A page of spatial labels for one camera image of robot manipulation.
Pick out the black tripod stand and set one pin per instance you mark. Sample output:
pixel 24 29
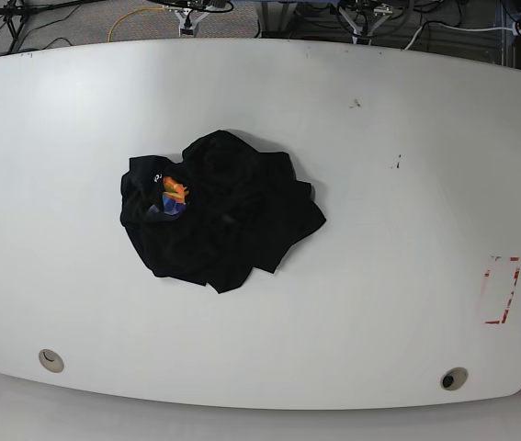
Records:
pixel 15 15

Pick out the left table cable grommet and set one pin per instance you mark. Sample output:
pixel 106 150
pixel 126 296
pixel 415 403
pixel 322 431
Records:
pixel 51 361

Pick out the table cable grommet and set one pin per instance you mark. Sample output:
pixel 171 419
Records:
pixel 51 361
pixel 454 379

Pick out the aluminium frame post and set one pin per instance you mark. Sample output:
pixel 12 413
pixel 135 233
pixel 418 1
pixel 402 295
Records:
pixel 274 17

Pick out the red tape rectangle marking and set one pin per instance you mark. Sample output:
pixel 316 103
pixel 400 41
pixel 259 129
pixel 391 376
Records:
pixel 498 289

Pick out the right table cable grommet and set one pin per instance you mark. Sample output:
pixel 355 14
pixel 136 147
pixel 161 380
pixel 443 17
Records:
pixel 454 379

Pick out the crumpled black T-shirt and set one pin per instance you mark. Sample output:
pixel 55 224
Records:
pixel 221 212

